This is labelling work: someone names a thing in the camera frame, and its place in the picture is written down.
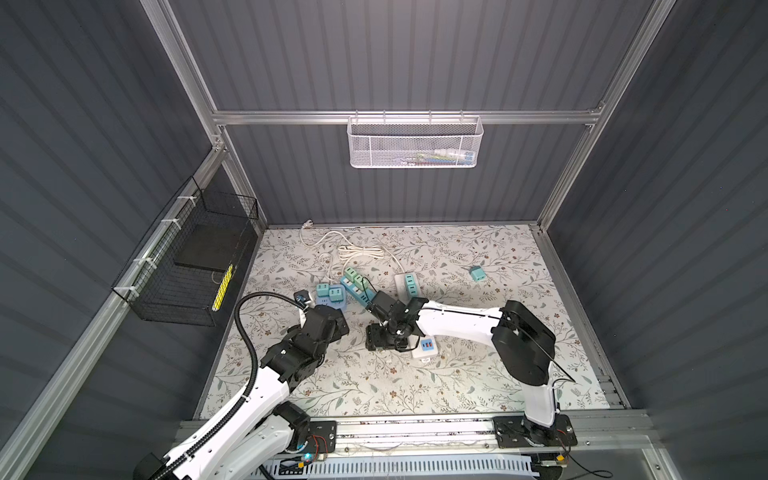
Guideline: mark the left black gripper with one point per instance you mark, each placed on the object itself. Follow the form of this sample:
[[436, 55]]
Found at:
[[342, 326]]

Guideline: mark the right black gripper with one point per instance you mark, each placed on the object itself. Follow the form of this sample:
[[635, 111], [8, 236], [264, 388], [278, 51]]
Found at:
[[372, 339]]

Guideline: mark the teal power strip with USB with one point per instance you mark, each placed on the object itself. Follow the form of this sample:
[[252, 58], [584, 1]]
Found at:
[[365, 298]]

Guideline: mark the white long power strip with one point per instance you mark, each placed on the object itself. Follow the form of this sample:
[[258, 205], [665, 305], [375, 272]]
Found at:
[[421, 347]]

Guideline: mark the lavender square power socket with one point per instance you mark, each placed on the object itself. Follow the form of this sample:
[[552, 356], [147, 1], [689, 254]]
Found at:
[[325, 301]]

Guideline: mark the green plug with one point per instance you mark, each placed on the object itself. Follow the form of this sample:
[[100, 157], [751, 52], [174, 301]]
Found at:
[[360, 282], [351, 274]]

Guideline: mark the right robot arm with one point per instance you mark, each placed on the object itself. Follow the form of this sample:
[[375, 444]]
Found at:
[[525, 345]]

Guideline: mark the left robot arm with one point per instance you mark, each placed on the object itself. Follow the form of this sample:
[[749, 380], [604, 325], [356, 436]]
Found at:
[[247, 432]]

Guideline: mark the yellow marker in basket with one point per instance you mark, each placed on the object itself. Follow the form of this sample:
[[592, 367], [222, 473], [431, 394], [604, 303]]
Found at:
[[222, 290]]

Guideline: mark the black pad in basket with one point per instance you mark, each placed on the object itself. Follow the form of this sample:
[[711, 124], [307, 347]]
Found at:
[[208, 248]]

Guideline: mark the pens in white basket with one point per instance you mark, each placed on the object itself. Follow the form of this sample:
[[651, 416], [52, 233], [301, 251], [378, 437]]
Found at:
[[450, 157]]

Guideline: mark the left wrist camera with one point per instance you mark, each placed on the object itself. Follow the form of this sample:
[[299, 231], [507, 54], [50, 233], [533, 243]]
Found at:
[[304, 298]]

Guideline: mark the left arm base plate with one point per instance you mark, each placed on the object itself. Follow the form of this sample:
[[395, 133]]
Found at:
[[317, 437]]

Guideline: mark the black wire side basket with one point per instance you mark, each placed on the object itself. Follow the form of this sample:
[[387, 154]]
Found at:
[[157, 290]]

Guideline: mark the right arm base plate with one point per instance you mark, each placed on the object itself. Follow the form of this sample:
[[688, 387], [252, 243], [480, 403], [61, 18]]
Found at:
[[518, 431]]

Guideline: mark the white wire wall basket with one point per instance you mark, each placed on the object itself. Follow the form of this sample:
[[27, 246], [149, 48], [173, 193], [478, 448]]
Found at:
[[378, 142]]

